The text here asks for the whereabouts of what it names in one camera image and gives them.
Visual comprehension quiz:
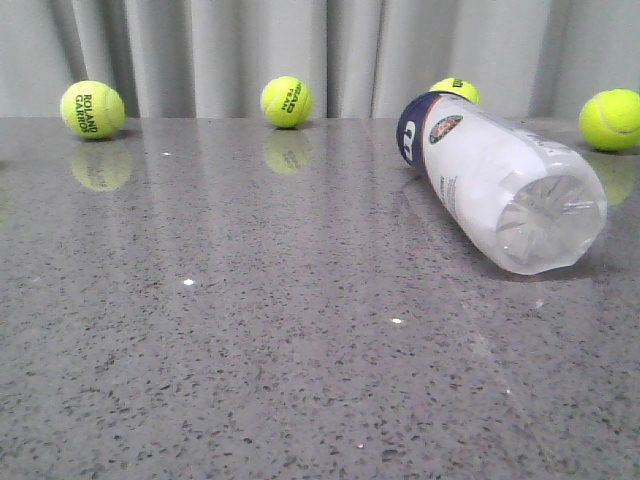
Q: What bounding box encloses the white tennis ball can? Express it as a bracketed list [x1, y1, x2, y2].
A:
[396, 91, 608, 275]

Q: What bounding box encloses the Head Team tennis ball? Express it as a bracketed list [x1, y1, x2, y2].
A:
[260, 76, 313, 129]

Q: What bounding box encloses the Wilson tennis ball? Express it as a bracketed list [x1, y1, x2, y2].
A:
[430, 77, 481, 104]

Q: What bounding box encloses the Roland Garros tennis ball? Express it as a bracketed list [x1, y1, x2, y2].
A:
[60, 80, 126, 139]

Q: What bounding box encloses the plain yellow tennis ball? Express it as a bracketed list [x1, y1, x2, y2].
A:
[578, 88, 639, 151]

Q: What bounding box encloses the grey curtain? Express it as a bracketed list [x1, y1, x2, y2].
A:
[1, 1, 639, 119]

